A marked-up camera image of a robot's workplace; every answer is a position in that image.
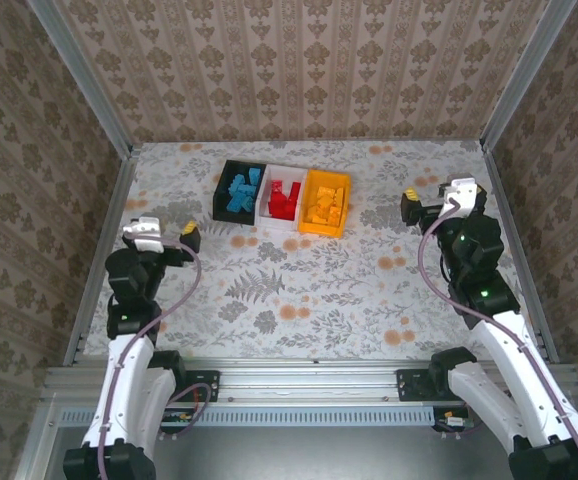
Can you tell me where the black plastic bin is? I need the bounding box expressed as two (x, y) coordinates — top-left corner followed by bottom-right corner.
(212, 159), (270, 226)

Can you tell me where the white plastic bin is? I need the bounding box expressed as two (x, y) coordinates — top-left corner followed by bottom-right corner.
(256, 163), (310, 232)

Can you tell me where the yellow plastic bin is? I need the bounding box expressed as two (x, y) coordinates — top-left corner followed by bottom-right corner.
(297, 168), (353, 238)

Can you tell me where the small connector board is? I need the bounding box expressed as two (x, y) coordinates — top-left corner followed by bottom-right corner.
(438, 408), (473, 430)
(162, 408), (195, 426)

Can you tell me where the floral table cover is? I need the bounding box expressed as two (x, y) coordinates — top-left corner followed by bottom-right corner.
(82, 140), (545, 362)

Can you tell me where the grey metal panel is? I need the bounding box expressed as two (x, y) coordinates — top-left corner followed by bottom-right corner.
(43, 424), (578, 480)

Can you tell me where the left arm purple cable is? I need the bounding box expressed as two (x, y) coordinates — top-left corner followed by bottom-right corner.
(96, 238), (215, 480)

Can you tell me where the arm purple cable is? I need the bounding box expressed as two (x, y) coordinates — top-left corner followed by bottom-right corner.
(96, 238), (215, 480)
(417, 199), (578, 480)

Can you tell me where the aluminium side rail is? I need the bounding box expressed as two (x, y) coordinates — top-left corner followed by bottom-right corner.
(481, 144), (561, 365)
(62, 147), (143, 366)

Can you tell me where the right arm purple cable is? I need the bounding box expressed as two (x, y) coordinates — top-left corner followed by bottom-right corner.
(417, 199), (578, 480)

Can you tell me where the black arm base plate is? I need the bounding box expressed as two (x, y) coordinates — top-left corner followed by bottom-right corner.
(396, 368), (490, 403)
(131, 368), (221, 403)

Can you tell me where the aluminium frame post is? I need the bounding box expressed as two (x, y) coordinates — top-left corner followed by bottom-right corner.
(27, 0), (135, 157)
(481, 0), (578, 151)

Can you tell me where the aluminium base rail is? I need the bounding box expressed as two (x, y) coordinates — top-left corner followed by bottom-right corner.
(42, 357), (578, 404)

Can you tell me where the slotted grey cable duct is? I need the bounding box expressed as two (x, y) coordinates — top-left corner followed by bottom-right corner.
(60, 404), (436, 428)

